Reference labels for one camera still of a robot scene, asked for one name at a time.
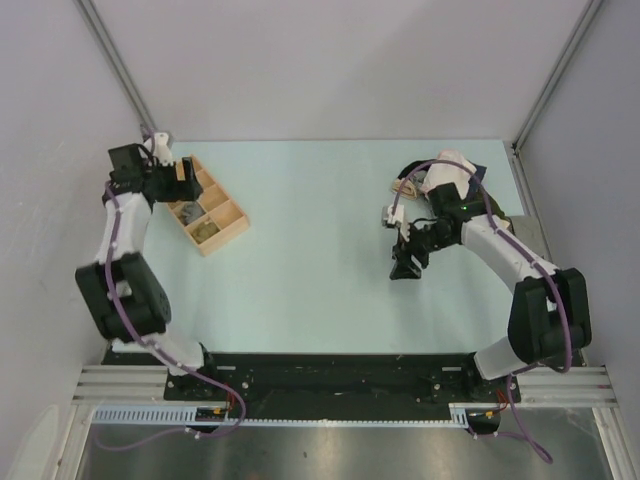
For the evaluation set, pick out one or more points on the black garment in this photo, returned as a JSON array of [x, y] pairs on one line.
[[414, 168]]

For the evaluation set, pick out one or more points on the grey garment at table edge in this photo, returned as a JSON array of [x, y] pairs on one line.
[[526, 229]]

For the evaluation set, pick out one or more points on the white slotted cable duct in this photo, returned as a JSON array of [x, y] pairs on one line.
[[192, 416]]

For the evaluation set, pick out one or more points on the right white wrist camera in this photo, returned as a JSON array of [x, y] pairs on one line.
[[393, 217]]

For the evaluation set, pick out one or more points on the navy blue garment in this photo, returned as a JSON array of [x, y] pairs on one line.
[[479, 174]]

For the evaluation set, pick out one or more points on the olive rolled garment in tray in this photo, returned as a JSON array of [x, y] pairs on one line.
[[204, 231]]

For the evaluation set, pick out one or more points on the dark olive garment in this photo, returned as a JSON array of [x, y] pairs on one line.
[[492, 207]]

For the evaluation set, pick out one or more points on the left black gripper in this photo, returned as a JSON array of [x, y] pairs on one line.
[[186, 190]]

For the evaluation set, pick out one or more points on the beige rolled garment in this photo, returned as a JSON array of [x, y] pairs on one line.
[[405, 188]]

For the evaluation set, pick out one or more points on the wooden compartment tray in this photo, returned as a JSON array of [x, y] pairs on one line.
[[219, 207]]

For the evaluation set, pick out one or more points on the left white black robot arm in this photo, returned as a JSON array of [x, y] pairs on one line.
[[123, 295]]

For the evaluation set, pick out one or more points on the pink white garment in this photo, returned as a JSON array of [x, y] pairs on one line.
[[453, 168]]

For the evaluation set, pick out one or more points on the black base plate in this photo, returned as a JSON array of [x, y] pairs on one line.
[[381, 382]]

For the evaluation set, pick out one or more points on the grey underwear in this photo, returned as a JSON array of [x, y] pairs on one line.
[[190, 212]]

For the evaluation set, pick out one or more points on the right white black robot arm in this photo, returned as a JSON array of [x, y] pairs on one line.
[[549, 316]]

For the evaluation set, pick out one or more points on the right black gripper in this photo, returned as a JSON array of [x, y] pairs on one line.
[[403, 251]]

